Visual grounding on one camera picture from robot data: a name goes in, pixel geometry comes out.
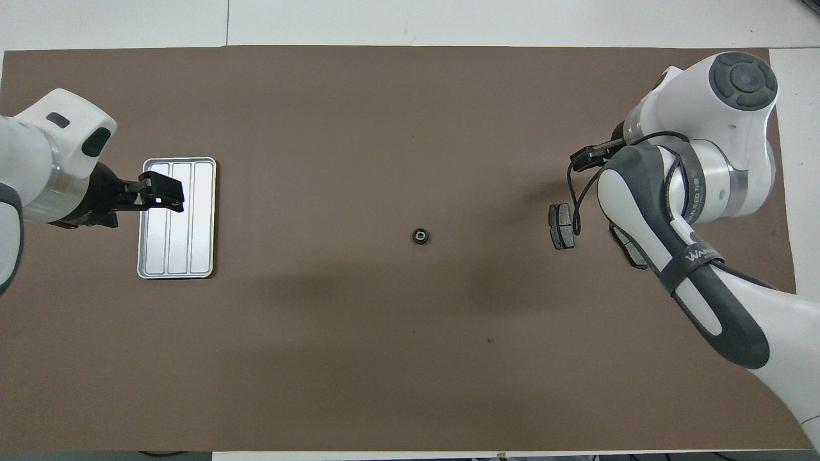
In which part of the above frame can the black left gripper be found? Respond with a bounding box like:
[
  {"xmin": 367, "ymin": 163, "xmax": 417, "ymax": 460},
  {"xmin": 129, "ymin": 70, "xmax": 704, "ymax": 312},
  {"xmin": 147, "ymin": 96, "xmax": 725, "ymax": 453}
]
[{"xmin": 48, "ymin": 161, "xmax": 185, "ymax": 230}]

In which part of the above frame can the brown table mat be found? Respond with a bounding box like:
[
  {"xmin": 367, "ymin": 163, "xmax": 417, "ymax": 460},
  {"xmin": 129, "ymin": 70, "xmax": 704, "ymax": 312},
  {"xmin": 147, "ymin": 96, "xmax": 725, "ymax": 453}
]
[{"xmin": 0, "ymin": 45, "xmax": 814, "ymax": 452}]

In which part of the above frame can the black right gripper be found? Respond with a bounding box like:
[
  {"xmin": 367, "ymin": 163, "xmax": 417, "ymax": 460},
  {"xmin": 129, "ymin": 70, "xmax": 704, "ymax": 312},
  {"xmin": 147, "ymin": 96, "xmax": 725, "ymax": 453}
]
[{"xmin": 570, "ymin": 120, "xmax": 628, "ymax": 172}]

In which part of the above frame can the silver metal tray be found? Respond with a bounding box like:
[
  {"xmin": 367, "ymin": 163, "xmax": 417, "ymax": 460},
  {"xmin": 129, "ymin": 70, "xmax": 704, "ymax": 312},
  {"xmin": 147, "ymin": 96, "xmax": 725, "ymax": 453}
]
[{"xmin": 136, "ymin": 157, "xmax": 217, "ymax": 280}]

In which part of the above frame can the dark curved brake pad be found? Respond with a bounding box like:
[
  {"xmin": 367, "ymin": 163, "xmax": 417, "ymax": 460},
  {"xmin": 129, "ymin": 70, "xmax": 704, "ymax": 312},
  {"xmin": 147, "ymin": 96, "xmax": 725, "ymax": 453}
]
[{"xmin": 609, "ymin": 224, "xmax": 649, "ymax": 270}]

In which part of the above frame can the dark rectangular brake pad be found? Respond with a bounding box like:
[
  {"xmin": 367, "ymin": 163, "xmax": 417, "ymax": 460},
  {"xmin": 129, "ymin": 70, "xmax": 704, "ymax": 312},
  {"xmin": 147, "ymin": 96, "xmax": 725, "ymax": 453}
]
[{"xmin": 548, "ymin": 203, "xmax": 576, "ymax": 250}]

